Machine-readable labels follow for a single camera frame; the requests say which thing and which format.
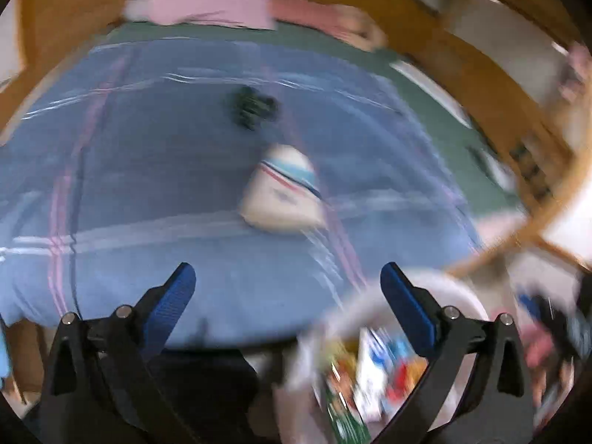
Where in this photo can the pink lined trash bin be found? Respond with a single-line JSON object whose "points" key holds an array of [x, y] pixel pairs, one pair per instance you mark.
{"points": [[298, 401]]}

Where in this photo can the white electronic device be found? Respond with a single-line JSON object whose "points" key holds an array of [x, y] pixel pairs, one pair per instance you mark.
{"points": [[497, 172]]}

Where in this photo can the wooden bed frame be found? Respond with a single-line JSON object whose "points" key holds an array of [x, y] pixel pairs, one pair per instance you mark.
{"points": [[49, 31]]}

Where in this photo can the white blue medicine box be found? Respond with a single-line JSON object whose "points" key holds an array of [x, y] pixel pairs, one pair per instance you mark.
{"points": [[372, 374]]}

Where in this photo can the green snack wrapper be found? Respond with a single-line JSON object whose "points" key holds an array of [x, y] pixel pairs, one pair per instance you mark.
{"points": [[338, 368]]}

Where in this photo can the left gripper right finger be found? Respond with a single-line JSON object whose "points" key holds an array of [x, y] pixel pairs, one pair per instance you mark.
{"points": [[440, 339]]}

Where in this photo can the green mattress cover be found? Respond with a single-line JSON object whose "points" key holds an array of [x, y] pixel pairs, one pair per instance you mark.
{"points": [[450, 137]]}

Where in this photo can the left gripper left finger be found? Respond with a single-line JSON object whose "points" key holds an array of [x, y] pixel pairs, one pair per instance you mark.
{"points": [[133, 335]]}

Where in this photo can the white paper cup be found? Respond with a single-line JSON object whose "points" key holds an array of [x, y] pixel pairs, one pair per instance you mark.
{"points": [[283, 195]]}

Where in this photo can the blue striped blanket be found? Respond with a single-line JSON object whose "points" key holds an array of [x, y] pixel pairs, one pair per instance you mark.
{"points": [[131, 164]]}

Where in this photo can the dark green foil wrapper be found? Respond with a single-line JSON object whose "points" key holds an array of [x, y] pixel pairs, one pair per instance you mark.
{"points": [[251, 108]]}

